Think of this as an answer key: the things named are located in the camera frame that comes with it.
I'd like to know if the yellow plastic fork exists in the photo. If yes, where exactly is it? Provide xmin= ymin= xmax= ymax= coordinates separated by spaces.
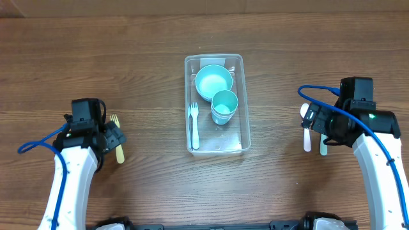
xmin=110 ymin=114 xmax=125 ymax=164

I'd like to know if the light blue plastic fork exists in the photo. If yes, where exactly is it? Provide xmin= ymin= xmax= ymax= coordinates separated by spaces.
xmin=190 ymin=102 xmax=200 ymax=150

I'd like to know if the green plastic cup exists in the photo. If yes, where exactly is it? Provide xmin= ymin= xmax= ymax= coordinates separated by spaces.
xmin=211 ymin=90 xmax=238 ymax=125

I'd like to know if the light blue bowl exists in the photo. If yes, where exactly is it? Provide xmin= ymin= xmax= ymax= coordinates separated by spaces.
xmin=195 ymin=65 xmax=234 ymax=102

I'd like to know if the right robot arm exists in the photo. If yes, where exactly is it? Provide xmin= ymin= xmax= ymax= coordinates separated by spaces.
xmin=298 ymin=77 xmax=408 ymax=229

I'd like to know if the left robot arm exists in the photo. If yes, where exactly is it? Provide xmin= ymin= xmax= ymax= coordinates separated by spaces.
xmin=38 ymin=98 xmax=127 ymax=229

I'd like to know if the clear plastic container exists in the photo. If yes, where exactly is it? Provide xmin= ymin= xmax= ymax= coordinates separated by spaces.
xmin=184 ymin=54 xmax=251 ymax=157

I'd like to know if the pink plastic spoon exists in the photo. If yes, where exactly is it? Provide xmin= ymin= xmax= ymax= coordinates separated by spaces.
xmin=300 ymin=103 xmax=311 ymax=152

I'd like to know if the green plastic fork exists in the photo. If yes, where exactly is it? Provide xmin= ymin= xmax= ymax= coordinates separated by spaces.
xmin=320 ymin=134 xmax=328 ymax=156

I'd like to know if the right blue cable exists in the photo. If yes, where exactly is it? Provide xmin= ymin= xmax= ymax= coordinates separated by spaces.
xmin=297 ymin=84 xmax=409 ymax=221

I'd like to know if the blue cable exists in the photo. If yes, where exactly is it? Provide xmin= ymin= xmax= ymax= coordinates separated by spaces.
xmin=297 ymin=84 xmax=409 ymax=221
xmin=17 ymin=123 xmax=70 ymax=230

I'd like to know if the left blue cable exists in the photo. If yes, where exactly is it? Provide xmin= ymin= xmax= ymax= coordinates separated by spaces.
xmin=17 ymin=123 xmax=70 ymax=230

